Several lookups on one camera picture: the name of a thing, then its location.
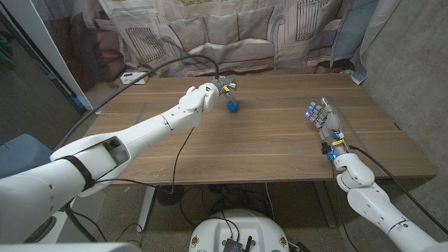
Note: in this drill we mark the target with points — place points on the black electronics on torso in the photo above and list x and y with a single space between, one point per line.
232 245

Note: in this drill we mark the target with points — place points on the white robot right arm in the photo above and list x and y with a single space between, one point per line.
371 203

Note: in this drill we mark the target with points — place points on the white pillar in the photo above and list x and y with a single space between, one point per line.
52 52

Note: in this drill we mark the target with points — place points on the white power strip box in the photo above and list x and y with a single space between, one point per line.
140 81

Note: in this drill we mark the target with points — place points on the black floor device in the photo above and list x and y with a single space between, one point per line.
301 247

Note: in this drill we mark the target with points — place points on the white robot torso base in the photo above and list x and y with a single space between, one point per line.
245 224

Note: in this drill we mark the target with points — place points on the round black floor disc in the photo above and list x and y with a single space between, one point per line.
169 196

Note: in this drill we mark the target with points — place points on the white table leg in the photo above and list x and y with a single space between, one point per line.
147 206

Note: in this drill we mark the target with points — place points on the printed sofa backdrop curtain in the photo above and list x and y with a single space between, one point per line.
224 35

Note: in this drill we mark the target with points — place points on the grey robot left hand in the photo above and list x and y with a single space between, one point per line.
224 87

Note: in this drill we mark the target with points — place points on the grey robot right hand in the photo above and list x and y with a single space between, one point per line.
329 126

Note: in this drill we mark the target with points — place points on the grey tape outline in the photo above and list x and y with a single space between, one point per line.
273 99

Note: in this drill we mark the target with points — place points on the blue spiky stress ball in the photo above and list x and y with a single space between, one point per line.
232 108

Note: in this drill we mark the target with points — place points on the blue-grey plastic bin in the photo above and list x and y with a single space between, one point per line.
21 154

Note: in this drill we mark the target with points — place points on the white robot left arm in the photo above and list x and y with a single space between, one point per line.
157 126

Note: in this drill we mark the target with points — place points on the grey table leg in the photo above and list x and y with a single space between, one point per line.
325 206

